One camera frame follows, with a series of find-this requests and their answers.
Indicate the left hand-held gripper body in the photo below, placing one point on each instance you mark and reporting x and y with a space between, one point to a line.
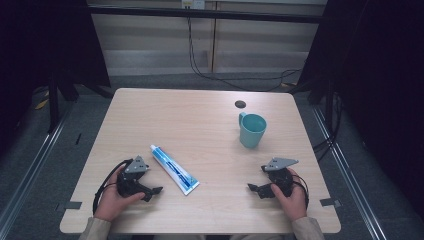
136 165

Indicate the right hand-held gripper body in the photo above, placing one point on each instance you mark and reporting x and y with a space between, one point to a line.
279 163

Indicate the blue and white toothpaste tube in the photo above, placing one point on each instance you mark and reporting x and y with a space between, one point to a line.
174 170

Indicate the teal cup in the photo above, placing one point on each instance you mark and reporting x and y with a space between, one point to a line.
251 136

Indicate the person's right hand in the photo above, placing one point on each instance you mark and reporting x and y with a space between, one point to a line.
295 203

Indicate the person's left hand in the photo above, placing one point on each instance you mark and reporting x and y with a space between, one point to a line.
110 201

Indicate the small black tape strip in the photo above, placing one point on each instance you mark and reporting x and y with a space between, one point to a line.
78 139

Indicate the grey tape strip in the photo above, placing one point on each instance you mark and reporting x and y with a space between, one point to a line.
330 202
73 205

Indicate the dark round table grommet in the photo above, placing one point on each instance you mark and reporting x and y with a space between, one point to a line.
240 104

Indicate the black metal stand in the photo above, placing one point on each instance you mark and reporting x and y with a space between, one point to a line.
53 103

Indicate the yellow scrap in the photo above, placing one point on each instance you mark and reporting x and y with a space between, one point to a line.
41 104

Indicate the dark curtain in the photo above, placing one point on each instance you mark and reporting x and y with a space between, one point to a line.
376 66
40 43

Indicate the black horizontal bar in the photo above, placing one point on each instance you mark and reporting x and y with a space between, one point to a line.
150 12

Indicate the aluminium floor rail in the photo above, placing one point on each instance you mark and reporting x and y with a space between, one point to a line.
350 173
31 171

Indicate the white wall power outlet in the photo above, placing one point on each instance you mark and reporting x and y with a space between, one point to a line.
193 4

